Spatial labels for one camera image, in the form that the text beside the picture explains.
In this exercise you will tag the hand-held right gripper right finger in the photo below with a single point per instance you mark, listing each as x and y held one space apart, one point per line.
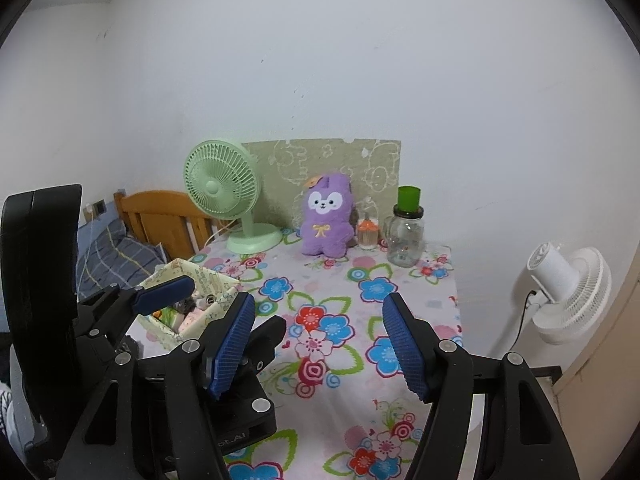
407 345

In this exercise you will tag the floral tablecloth table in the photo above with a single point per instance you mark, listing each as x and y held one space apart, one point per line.
340 410

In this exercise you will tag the green desk fan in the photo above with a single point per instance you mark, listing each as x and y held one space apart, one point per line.
215 185

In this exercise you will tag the white wall fan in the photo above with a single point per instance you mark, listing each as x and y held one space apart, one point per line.
575 295

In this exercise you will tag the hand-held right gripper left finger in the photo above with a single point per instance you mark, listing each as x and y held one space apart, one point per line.
232 345

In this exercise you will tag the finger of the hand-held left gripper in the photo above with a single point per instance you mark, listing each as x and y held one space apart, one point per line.
165 292
267 340

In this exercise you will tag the purple plush toy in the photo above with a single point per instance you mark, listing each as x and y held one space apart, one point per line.
325 230

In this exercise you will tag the beige door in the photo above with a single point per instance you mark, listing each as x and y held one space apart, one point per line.
610 385

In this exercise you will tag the wall socket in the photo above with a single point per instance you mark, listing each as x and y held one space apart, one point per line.
100 207

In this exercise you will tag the orange-lidded swab jar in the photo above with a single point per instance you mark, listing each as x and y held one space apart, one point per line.
367 237

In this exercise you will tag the black bar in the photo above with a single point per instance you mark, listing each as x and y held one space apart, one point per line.
545 372

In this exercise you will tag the green printed board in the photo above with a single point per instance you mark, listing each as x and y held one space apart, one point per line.
375 170

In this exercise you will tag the green-lidded glass jar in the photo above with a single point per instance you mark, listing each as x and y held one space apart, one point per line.
405 240

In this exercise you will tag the yellow printed storage box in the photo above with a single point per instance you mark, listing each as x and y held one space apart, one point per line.
215 305

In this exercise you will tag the wooden headboard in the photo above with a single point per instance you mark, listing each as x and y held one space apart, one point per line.
160 215

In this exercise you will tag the grey plaid pillow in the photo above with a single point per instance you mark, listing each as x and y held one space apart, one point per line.
125 255

